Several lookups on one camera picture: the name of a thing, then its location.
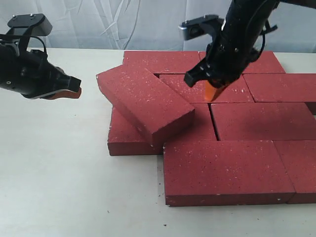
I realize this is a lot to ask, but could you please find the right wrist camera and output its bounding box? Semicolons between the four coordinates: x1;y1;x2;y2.
179;14;224;41

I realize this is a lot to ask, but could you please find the red brick with white chip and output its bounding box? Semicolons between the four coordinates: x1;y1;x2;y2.
159;74;254;103

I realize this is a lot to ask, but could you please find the white backdrop cloth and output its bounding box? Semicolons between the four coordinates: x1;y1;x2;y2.
0;0;316;53

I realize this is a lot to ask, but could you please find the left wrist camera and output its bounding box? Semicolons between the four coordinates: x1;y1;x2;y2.
6;13;52;37

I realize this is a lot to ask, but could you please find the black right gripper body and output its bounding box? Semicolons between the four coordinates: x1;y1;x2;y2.
184;37;260;89

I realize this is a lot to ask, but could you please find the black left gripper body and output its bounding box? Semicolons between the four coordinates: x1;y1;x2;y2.
0;49;81;99

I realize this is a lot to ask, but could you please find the red brick under tilted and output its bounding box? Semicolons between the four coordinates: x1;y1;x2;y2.
211;102;316;141

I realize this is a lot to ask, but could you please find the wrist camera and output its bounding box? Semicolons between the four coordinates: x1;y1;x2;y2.
179;14;224;41
6;13;52;37

